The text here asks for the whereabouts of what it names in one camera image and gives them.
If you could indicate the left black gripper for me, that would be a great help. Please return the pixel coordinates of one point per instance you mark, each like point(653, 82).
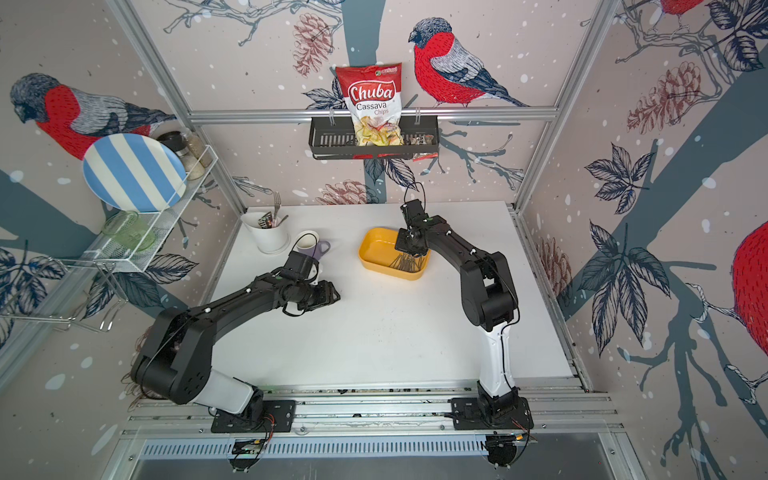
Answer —
point(327, 295)

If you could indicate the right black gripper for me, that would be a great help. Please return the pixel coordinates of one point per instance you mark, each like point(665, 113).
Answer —
point(399, 245)

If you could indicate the yellow plastic storage box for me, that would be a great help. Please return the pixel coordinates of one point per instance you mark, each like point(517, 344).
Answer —
point(377, 253)

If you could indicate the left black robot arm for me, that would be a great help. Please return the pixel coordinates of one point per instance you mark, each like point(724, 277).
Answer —
point(175, 361)

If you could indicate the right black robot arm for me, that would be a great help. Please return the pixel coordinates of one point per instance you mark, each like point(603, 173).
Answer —
point(487, 292)

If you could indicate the purple grey mug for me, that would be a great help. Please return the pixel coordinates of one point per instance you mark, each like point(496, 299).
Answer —
point(309, 243)

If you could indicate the white utensil holder cup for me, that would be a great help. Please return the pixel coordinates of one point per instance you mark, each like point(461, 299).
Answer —
point(269, 235)

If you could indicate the red Chuba chips bag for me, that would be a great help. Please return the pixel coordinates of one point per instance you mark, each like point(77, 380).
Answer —
point(372, 95)

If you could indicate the black lid spice jar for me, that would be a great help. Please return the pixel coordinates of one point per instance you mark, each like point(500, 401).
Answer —
point(177, 143)

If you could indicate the green glass bowl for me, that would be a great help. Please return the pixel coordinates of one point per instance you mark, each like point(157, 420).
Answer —
point(130, 231)

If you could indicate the blue white striped plate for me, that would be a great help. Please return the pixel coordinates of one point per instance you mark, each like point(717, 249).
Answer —
point(131, 172)

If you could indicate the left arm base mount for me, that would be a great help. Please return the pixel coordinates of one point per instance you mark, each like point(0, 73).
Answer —
point(259, 421)

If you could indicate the black wire wall basket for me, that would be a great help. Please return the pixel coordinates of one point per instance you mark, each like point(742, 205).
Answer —
point(342, 139)

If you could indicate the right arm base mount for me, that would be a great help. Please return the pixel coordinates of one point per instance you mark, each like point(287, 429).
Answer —
point(508, 417)

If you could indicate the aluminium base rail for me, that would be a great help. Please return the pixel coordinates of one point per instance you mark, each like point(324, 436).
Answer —
point(373, 424)

